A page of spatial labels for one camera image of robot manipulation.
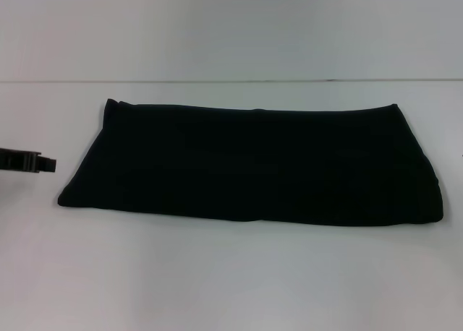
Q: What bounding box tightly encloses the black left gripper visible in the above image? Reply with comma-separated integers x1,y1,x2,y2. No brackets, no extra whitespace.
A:
0,147,57,173

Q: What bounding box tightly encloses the black t-shirt white print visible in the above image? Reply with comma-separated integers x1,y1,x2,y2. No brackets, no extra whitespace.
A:
56,98,445,228

